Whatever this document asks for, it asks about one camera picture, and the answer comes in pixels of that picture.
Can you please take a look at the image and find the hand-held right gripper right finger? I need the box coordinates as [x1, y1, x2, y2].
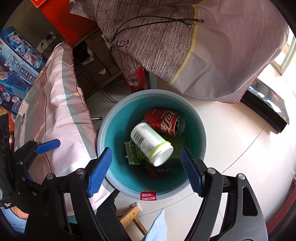
[180, 146, 269, 241]

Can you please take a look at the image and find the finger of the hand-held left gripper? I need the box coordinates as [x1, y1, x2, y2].
[13, 138, 61, 167]
[17, 170, 72, 197]

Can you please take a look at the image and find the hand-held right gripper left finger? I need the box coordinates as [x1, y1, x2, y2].
[24, 147, 113, 241]

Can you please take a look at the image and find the green cardboard box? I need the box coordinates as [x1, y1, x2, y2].
[124, 133, 186, 166]

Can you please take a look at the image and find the white green-label bottle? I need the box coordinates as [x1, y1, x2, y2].
[131, 122, 174, 167]

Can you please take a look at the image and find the red soda can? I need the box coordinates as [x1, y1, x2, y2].
[144, 108, 186, 137]

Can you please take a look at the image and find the wooden stool leg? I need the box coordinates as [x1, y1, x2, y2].
[117, 203, 148, 235]

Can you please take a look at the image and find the light blue cloth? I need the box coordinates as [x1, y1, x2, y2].
[144, 209, 167, 241]

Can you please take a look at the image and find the large blue toy box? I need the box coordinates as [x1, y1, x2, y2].
[0, 25, 50, 116]

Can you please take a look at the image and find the black flat panel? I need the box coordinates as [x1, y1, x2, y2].
[240, 77, 290, 133]

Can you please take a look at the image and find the white power strip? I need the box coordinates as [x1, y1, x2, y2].
[38, 34, 57, 52]

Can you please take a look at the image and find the red plastic item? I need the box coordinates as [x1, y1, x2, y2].
[125, 67, 148, 87]

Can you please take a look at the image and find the red gift bag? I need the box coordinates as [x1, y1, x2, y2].
[40, 0, 100, 45]

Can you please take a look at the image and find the mauve striped blanket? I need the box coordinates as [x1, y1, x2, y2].
[69, 0, 292, 104]

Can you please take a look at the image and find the black cable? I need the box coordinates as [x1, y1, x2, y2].
[109, 17, 205, 65]

